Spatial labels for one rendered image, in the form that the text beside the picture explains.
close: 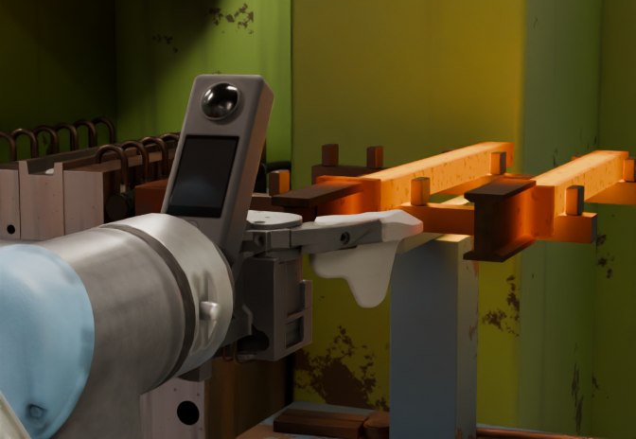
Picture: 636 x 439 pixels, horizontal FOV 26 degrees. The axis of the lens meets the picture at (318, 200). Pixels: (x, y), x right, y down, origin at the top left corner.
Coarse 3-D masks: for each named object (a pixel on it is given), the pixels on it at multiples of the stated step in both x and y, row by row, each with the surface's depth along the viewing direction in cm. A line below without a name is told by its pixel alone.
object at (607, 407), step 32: (608, 0) 179; (608, 32) 179; (608, 64) 180; (608, 96) 180; (608, 128) 181; (608, 224) 182; (608, 256) 183; (608, 288) 184; (608, 320) 184; (608, 352) 185; (608, 384) 185; (608, 416) 186
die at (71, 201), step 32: (128, 160) 154; (160, 160) 155; (0, 192) 148; (32, 192) 147; (64, 192) 145; (96, 192) 144; (256, 192) 180; (0, 224) 149; (32, 224) 147; (64, 224) 146; (96, 224) 144
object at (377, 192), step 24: (480, 144) 130; (504, 144) 130; (408, 168) 110; (432, 168) 111; (456, 168) 117; (480, 168) 122; (288, 192) 93; (312, 192) 93; (336, 192) 94; (360, 192) 99; (384, 192) 102; (408, 192) 107; (432, 192) 111; (312, 216) 93
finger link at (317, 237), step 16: (304, 224) 84; (320, 224) 84; (336, 224) 84; (352, 224) 84; (368, 224) 85; (304, 240) 82; (320, 240) 82; (336, 240) 83; (352, 240) 84; (368, 240) 86
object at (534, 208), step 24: (576, 168) 110; (600, 168) 113; (480, 192) 88; (504, 192) 88; (528, 192) 95; (552, 192) 95; (480, 216) 88; (504, 216) 90; (528, 216) 95; (552, 216) 95; (480, 240) 88; (504, 240) 91; (528, 240) 94
